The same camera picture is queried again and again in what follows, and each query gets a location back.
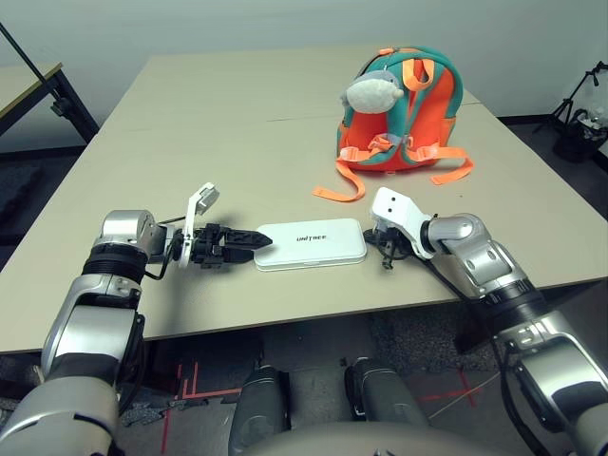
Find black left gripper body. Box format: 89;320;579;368
191;222;231;272

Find grey robot torso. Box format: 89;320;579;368
237;420;476;456

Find dark grey left robot thigh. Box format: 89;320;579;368
227;363;292;456

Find dark grey robot thigh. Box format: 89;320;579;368
344;356;431;428
227;363;292;456

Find dark grey right robot thigh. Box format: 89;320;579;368
344;356;431;428

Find black table leg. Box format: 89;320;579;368
453;289;504;353

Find black bag with white items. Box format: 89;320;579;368
553;107;607;165

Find grey foam mat piece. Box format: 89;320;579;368
118;397;210;428

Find grey plush fish toy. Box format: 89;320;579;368
338;66;409;115

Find orange and teal backpack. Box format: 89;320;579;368
312;45;475;203

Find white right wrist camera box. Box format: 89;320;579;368
368;186;436;260

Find white plastic pencil case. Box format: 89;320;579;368
253;218;369;273

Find thin black pole with clamp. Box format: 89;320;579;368
0;21;70;118

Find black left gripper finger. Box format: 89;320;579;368
221;249;257;267
225;228;275;250

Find white floor cable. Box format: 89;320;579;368
427;372;503;422

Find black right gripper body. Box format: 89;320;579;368
372;222;415;261

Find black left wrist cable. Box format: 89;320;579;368
142;216;189;281

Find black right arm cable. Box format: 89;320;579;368
498;339;541;456

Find black tripod stand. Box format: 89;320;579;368
531;60;608;137

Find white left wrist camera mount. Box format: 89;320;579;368
178;181;222;270

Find beige side table black frame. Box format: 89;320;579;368
0;61;101;156

